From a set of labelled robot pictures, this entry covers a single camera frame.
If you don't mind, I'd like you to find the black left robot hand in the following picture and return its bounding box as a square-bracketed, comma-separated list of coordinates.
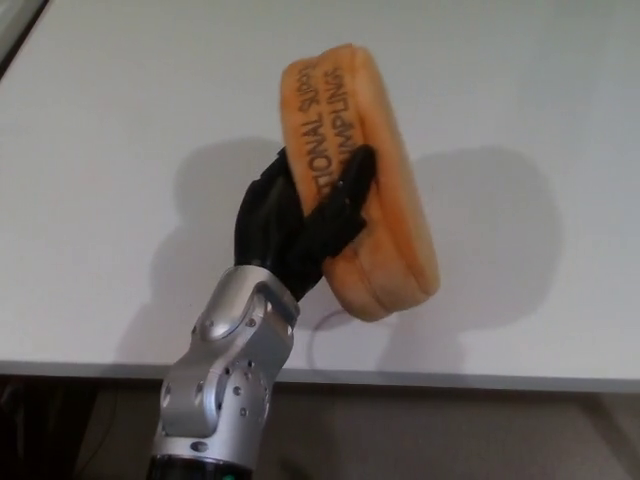
[233, 144, 379, 301]

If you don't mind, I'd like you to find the orange plush round plate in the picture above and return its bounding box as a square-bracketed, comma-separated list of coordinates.
[278, 43, 442, 321]

